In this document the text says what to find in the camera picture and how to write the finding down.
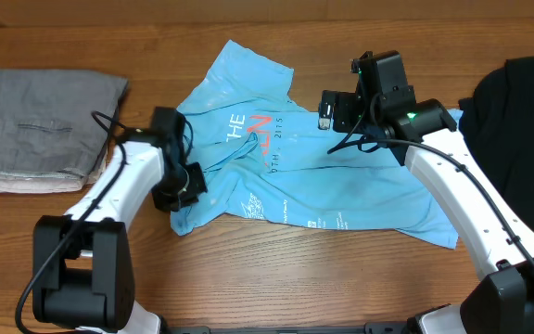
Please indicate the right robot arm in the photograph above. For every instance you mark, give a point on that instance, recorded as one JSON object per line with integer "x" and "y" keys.
{"x": 383, "y": 112}

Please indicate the light blue printed t-shirt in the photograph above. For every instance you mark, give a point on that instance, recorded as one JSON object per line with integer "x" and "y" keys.
{"x": 263, "y": 157}

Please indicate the folded grey trousers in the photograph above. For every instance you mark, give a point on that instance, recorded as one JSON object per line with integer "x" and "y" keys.
{"x": 46, "y": 125}

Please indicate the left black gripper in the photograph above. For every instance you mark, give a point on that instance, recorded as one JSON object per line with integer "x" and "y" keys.
{"x": 166, "y": 202}

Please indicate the folded beige cloth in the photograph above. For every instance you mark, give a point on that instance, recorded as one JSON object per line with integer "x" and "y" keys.
{"x": 51, "y": 183}

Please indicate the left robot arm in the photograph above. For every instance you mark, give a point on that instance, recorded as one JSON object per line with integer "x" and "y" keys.
{"x": 82, "y": 270}

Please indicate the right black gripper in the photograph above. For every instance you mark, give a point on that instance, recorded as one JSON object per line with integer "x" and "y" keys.
{"x": 345, "y": 103}

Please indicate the black polo shirt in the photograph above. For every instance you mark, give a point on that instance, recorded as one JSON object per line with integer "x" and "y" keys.
{"x": 498, "y": 128}

